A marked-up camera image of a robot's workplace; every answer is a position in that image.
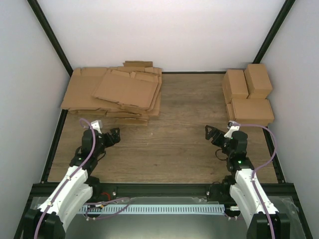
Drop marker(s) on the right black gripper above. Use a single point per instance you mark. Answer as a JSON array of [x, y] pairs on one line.
[[215, 130]]

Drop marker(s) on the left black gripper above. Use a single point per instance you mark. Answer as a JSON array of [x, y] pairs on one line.
[[116, 137]]

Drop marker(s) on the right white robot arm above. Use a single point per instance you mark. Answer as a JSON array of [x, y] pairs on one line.
[[263, 219]]

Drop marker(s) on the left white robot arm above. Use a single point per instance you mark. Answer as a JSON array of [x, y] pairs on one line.
[[52, 218]]

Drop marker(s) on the folded cardboard box back left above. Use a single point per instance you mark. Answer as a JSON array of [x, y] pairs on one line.
[[234, 85]]

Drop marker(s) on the folded cardboard box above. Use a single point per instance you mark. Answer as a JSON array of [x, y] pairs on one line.
[[250, 111], [258, 82], [234, 85]]

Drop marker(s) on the folded cardboard box front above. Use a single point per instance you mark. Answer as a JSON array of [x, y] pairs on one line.
[[250, 111]]

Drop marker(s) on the folded cardboard box back right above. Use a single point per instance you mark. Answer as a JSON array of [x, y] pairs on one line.
[[258, 82]]

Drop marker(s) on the stack of flat cardboard sheets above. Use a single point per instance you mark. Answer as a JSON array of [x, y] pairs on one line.
[[130, 93]]

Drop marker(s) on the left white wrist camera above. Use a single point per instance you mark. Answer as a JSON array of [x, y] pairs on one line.
[[97, 125]]

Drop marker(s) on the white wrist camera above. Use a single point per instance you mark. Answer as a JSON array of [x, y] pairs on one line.
[[97, 125], [232, 126]]

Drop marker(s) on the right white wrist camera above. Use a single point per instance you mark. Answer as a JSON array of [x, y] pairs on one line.
[[232, 126]]

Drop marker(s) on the light blue slotted cable duct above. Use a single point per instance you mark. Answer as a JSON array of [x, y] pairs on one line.
[[207, 209]]

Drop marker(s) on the black aluminium front rail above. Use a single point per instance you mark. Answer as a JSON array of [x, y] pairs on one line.
[[165, 190]]

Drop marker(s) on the right black frame post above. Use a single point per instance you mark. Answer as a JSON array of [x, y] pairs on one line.
[[279, 20]]

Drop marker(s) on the black frame post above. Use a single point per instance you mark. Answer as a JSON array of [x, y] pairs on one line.
[[38, 12], [279, 20]]

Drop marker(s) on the left black frame post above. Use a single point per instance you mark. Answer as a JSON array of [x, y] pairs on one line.
[[38, 12]]

